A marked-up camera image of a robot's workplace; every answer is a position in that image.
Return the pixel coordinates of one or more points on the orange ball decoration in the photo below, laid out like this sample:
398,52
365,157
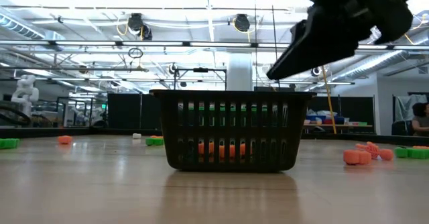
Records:
386,154

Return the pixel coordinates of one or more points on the long ceiling light bar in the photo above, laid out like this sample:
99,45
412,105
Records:
218,44

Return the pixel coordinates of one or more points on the orange block decoration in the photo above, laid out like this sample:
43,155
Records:
155,137

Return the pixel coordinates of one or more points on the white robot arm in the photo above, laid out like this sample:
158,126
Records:
25,93

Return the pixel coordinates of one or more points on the flat orange decoration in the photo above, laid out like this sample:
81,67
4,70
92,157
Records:
420,147

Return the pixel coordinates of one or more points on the black chair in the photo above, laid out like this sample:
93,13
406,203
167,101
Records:
400,128

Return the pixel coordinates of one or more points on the black table edge frame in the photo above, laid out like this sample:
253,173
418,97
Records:
67,132

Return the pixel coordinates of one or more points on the blue storage bin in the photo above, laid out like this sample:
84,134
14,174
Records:
339,120
315,117

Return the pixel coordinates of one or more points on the long orange bone decoration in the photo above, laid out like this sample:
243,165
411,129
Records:
222,152

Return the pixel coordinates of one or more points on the wide green block decoration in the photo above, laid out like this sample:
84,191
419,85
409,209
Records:
419,153
9,143

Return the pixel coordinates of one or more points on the grey horizontal pipe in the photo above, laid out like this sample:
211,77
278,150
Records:
67,68

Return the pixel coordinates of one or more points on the green flat tray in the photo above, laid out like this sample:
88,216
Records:
360,123

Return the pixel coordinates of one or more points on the black plastic slotted basket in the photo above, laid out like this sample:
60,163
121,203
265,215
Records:
231,130

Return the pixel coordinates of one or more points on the orange pumpkin decoration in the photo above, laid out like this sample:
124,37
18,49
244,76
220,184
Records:
357,157

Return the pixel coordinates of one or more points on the wooden side table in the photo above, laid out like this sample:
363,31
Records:
348,126

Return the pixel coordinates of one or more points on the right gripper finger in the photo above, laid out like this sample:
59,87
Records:
311,49
297,31

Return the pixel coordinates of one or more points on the white plastic bags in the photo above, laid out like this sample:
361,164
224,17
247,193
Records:
321,112

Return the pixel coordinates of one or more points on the small white decoration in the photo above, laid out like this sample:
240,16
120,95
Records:
136,135

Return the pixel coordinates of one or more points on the black framed glass enclosure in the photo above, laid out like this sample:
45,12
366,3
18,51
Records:
82,98

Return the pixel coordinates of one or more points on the red storage bin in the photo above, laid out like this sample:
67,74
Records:
328,121

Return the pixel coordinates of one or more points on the grey cloth cover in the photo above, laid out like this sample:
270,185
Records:
403,106

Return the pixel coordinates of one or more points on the round orange decoration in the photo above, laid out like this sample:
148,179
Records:
64,139

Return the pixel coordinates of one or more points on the white round column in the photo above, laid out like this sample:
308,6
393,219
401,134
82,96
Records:
239,71

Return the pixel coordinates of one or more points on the person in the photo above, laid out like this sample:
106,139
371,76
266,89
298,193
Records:
420,116

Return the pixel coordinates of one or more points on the black partition panel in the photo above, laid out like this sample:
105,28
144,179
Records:
127,111

